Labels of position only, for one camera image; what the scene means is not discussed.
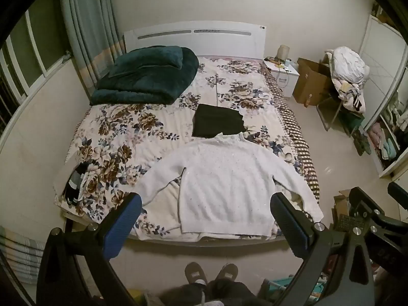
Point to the teal folded clothes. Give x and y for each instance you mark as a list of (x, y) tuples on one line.
[(389, 149)]

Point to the white headboard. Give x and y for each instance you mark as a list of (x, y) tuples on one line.
[(194, 43)]

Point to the white nightstand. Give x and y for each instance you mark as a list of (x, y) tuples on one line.
[(287, 78)]

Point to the pale green curtain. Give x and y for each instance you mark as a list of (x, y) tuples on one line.
[(89, 28)]

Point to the white framed window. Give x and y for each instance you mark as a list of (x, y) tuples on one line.
[(28, 51)]

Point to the brown checkered bed skirt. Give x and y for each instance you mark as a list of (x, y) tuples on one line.
[(296, 134)]

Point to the pink folded clothes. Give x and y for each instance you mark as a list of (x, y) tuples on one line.
[(376, 135)]

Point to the person's dark pants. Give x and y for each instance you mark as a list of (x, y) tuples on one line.
[(223, 295)]

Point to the dark green blanket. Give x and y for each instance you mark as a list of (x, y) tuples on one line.
[(143, 73)]

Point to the black white striped garment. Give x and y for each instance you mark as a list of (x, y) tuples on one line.
[(75, 185)]

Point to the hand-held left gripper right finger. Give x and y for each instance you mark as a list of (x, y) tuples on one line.
[(288, 226)]

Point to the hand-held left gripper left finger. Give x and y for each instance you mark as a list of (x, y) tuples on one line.
[(124, 223)]

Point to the person's right grey slipper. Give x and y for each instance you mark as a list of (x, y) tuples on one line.
[(228, 272)]

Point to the hanging light clothes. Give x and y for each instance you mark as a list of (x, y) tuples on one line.
[(397, 108)]

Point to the striped pale cloth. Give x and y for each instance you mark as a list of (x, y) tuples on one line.
[(19, 255)]

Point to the pile of mixed clothes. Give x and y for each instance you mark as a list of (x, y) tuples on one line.
[(350, 95)]

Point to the white wardrobe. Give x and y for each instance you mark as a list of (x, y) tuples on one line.
[(379, 54)]

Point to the person's left grey slipper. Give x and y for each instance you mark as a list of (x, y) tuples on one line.
[(195, 272)]

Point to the white bundled duvet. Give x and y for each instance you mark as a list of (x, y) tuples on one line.
[(347, 63)]

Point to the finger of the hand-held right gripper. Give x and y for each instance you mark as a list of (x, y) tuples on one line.
[(366, 205), (398, 188)]

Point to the large brown cardboard box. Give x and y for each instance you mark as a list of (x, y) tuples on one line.
[(312, 83)]

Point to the metal frame chair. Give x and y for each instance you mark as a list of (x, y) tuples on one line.
[(328, 111)]

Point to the person's grey slipper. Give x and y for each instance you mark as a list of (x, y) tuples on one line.
[(195, 272), (228, 272)]

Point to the small cardboard box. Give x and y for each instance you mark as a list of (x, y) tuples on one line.
[(341, 207)]

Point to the floral bed sheet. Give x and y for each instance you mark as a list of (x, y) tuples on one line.
[(127, 124)]

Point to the beige table lamp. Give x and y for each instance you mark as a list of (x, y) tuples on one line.
[(283, 53)]

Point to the teal plastic basket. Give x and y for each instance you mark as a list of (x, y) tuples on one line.
[(277, 288)]

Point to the white knit sweater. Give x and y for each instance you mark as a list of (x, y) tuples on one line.
[(229, 181)]

